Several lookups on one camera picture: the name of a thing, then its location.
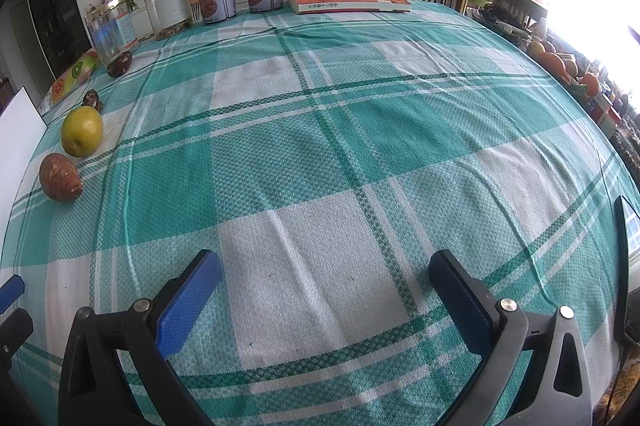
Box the thin dark cable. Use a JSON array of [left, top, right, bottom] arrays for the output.
[[606, 345, 628, 426]]

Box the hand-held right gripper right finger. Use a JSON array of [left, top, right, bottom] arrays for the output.
[[428, 249, 593, 426]]

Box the plump sweet potato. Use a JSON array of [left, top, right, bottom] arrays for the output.
[[39, 152, 84, 203]]

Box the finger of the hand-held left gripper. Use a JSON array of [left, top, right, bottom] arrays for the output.
[[0, 308, 34, 379], [0, 274, 26, 314]]

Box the fruit print packet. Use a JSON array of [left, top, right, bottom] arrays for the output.
[[39, 47, 100, 114]]

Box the white box with cardboard bottom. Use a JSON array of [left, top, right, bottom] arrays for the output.
[[0, 87, 48, 237]]

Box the patterned brown cloth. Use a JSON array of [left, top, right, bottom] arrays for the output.
[[612, 121, 640, 187]]

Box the teal checked tablecloth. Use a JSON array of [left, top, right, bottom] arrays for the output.
[[0, 0, 633, 426]]

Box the black smartphone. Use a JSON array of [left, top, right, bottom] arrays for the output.
[[612, 195, 640, 344]]

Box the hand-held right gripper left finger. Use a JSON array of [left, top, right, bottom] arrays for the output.
[[57, 249, 223, 426]]

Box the yellow-green pear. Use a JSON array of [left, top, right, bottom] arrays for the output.
[[61, 105, 104, 158]]

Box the clear plastic jar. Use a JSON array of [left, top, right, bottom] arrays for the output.
[[142, 0, 193, 42]]

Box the fruit snack tray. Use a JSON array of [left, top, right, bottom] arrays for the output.
[[575, 61, 636, 139]]

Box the glass jar with gold lid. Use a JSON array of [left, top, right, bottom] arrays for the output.
[[84, 0, 140, 66]]

